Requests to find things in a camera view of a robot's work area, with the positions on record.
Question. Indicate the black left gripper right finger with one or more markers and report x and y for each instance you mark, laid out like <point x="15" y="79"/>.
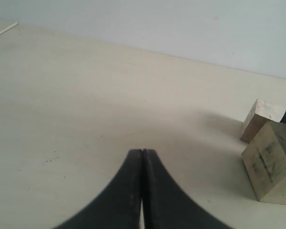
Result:
<point x="165" y="204"/>

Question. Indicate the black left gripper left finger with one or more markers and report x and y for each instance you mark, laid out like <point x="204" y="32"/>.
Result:
<point x="118" y="206"/>

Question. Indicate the second largest wooden cube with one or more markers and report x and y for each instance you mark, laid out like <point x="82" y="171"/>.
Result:
<point x="260" y="113"/>

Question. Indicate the white strip on table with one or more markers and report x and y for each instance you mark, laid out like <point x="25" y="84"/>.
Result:
<point x="8" y="28"/>

